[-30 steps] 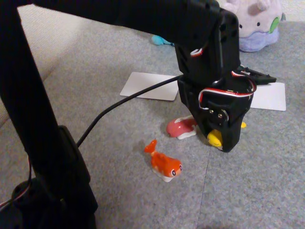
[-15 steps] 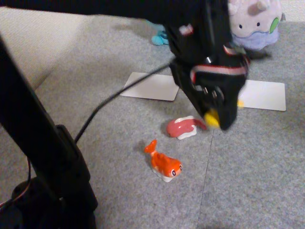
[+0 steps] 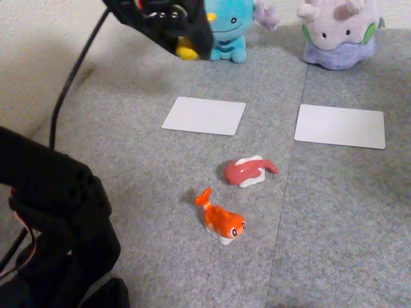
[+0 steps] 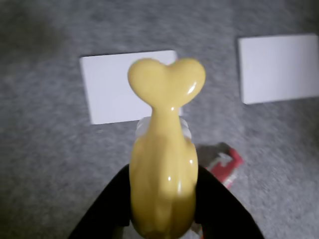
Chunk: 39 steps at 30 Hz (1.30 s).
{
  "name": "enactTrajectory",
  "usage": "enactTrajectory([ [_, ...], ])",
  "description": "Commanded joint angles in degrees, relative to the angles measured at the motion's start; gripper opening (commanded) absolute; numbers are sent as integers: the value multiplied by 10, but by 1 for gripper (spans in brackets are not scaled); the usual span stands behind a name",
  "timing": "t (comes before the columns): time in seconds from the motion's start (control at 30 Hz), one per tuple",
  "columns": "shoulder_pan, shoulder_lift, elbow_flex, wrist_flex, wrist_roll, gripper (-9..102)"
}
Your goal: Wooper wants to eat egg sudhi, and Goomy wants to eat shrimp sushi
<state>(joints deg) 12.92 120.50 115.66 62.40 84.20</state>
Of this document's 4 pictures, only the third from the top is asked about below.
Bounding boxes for blue Wooper plush toy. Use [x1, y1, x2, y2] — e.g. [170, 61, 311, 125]
[205, 0, 282, 64]

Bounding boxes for orange shrimp sushi toy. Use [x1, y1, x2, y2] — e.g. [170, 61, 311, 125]
[194, 187, 247, 246]

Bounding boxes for white rectangular card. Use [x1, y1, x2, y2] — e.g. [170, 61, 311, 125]
[161, 96, 247, 137]
[293, 103, 387, 150]

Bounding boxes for yellow egg sushi toy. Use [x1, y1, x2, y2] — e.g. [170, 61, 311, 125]
[175, 12, 216, 62]

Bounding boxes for red tuna sushi toy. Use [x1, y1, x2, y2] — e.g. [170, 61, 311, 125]
[223, 155, 280, 189]

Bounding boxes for purple Goomy plush toy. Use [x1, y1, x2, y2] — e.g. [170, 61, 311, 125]
[295, 0, 386, 71]

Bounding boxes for red white arm servo wire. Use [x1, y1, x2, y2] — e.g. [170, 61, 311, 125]
[0, 185, 43, 280]

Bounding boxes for black camera cable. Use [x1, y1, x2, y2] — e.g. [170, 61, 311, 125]
[48, 8, 110, 150]

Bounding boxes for grey carpet tile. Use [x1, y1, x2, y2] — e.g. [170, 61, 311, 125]
[265, 24, 411, 308]
[28, 20, 310, 308]

